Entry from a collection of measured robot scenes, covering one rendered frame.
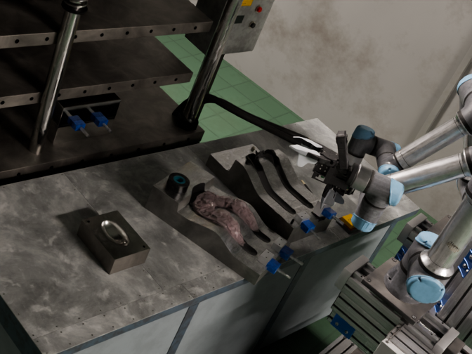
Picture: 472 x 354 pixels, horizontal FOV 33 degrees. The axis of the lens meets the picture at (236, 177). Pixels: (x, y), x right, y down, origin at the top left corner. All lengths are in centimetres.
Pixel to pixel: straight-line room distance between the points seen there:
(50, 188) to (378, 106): 293
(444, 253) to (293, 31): 332
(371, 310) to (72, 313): 102
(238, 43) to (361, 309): 138
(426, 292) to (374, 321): 34
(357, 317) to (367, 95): 271
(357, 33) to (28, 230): 315
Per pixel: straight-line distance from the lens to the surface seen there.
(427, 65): 515
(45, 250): 268
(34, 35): 278
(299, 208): 316
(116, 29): 298
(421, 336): 278
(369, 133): 301
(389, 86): 528
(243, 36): 360
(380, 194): 241
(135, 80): 320
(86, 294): 258
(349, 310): 288
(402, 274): 273
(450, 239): 248
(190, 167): 306
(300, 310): 371
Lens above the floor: 263
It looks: 33 degrees down
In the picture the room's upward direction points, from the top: 25 degrees clockwise
